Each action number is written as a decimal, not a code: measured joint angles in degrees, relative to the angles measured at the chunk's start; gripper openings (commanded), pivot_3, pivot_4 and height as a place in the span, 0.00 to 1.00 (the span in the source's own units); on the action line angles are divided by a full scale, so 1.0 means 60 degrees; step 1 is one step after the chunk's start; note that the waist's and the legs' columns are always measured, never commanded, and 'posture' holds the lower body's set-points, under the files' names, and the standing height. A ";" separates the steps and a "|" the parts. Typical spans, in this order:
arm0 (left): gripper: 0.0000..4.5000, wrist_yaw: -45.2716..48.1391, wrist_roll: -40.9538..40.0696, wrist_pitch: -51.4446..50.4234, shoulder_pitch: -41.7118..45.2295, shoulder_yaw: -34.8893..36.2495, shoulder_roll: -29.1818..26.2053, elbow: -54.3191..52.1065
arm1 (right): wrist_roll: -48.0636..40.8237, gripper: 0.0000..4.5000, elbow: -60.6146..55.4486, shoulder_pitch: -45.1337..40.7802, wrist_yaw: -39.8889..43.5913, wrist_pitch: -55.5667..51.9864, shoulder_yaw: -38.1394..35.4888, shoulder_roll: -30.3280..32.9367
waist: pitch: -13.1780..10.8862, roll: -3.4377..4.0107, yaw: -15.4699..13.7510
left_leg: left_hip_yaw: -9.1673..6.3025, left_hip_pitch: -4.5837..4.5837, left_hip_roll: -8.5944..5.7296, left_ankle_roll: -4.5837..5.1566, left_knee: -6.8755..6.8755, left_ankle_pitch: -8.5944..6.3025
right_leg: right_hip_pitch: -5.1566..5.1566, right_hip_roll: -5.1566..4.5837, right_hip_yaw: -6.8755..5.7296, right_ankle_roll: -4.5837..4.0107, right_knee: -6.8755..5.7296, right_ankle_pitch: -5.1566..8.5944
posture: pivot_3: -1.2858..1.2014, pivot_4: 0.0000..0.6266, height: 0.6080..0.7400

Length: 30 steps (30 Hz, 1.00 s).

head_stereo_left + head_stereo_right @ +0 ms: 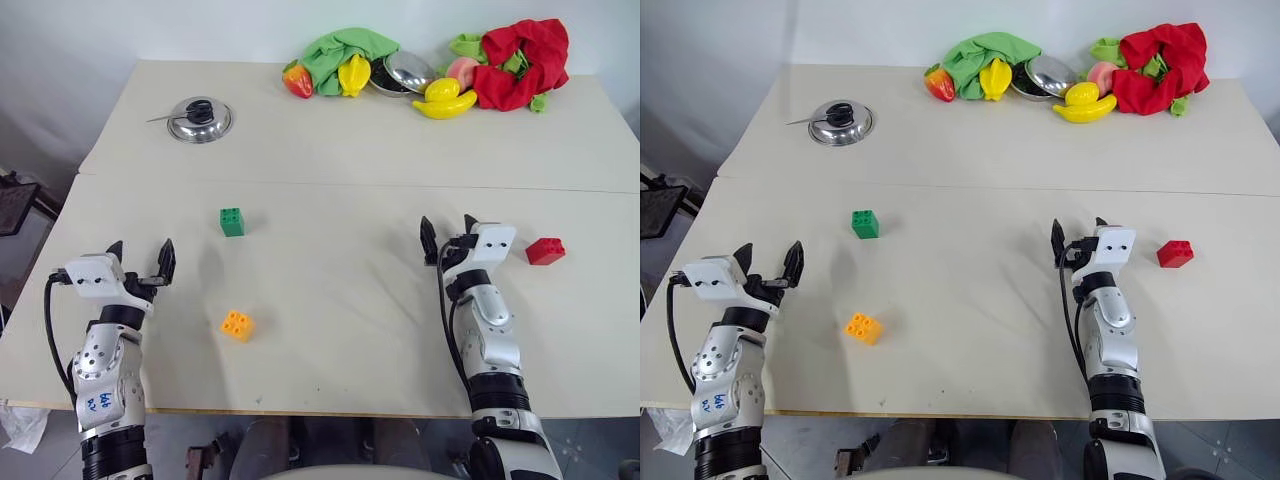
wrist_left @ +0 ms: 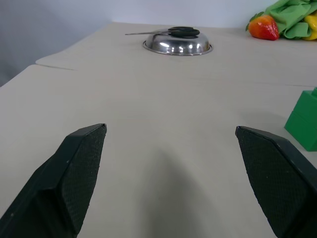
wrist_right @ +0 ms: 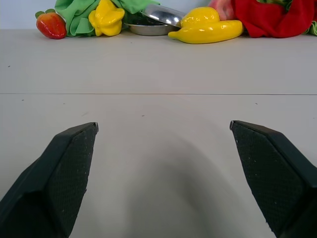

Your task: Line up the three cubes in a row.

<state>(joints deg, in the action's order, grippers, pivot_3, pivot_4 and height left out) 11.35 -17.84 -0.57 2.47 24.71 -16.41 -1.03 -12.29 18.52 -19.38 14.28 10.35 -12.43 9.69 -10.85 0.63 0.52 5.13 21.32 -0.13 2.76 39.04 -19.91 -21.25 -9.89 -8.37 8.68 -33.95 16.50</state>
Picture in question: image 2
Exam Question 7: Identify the black handled scissors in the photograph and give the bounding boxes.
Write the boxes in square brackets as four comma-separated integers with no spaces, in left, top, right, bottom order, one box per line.
[125,27,200,37]

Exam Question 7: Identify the green toy block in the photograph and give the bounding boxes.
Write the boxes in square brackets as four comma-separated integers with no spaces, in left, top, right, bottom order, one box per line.
[284,87,317,152]

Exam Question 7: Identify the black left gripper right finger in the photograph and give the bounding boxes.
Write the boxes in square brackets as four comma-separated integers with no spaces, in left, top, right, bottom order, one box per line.
[235,125,317,238]

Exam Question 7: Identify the yellow toy fruit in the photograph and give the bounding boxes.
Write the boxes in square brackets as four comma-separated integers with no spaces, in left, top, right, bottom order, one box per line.
[302,12,317,41]

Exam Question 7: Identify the upturned steel bowl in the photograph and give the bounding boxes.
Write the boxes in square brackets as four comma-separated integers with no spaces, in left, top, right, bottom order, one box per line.
[142,32,213,57]

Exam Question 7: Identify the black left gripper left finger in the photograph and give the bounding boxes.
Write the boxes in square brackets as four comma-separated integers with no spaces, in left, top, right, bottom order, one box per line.
[0,123,107,238]

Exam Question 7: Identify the green cloth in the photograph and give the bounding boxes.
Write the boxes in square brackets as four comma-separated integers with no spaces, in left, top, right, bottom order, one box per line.
[263,0,317,40]

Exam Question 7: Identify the red toy strawberry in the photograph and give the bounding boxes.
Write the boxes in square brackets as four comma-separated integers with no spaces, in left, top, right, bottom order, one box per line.
[245,11,280,41]

